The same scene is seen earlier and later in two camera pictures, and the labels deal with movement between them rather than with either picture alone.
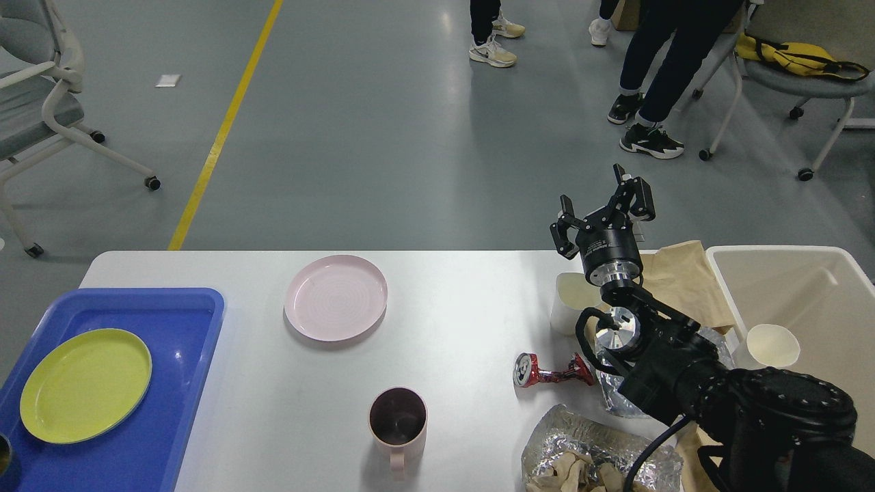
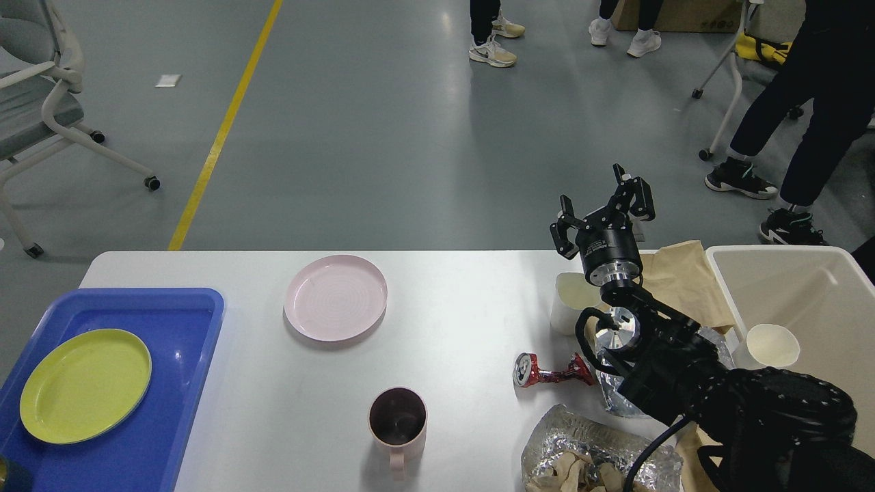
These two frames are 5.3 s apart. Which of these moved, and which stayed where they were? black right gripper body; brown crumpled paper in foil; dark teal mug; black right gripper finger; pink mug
Moved: dark teal mug
Stayed: brown crumpled paper in foil; pink mug; black right gripper body; black right gripper finger
